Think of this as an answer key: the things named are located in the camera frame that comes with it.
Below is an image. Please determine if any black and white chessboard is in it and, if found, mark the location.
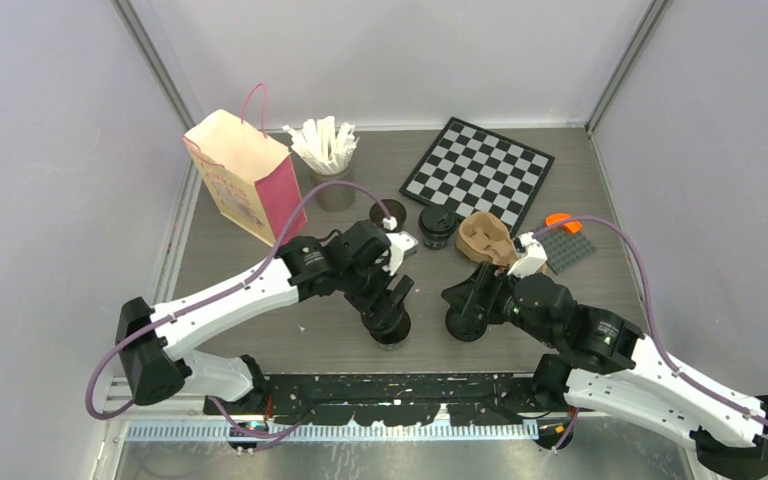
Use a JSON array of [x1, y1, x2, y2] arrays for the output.
[[399, 117, 555, 233]]

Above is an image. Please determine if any black coffee cup lid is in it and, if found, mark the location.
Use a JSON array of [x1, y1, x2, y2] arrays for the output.
[[445, 308, 487, 342]]

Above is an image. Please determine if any pink and cream paper bag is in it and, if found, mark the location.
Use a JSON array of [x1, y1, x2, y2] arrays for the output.
[[182, 106, 307, 246]]

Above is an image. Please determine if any brown cardboard cup carrier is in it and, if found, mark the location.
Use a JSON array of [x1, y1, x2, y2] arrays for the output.
[[455, 212, 518, 268]]

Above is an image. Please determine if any orange curved plastic piece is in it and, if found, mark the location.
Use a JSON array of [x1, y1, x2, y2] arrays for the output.
[[544, 212, 582, 235]]

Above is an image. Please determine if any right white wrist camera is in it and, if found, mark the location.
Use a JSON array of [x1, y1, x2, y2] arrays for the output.
[[507, 232, 548, 278]]

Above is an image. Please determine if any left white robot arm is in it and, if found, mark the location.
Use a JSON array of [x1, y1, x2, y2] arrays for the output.
[[116, 220, 418, 414]]

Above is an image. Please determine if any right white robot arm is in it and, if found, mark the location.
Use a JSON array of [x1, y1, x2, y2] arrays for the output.
[[441, 263, 768, 479]]

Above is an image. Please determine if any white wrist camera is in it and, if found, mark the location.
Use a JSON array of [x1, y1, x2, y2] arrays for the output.
[[384, 232, 419, 276], [507, 232, 548, 278]]

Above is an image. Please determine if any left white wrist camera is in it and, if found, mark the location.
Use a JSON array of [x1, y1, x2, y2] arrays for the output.
[[384, 232, 419, 276]]

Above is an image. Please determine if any grey studded building baseplate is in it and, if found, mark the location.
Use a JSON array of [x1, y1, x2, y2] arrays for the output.
[[538, 228, 597, 274]]

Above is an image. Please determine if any grey cylindrical straw holder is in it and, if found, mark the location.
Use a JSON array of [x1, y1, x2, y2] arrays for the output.
[[309, 166, 356, 212]]

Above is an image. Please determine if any black lidded coffee cup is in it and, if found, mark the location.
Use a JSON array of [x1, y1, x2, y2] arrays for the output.
[[418, 204, 458, 250]]

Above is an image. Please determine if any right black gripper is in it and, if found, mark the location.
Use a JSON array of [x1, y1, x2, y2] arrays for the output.
[[440, 259, 558, 347]]

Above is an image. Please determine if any bundle of white wrapped straws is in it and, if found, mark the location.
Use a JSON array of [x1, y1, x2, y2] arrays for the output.
[[282, 116, 358, 176]]

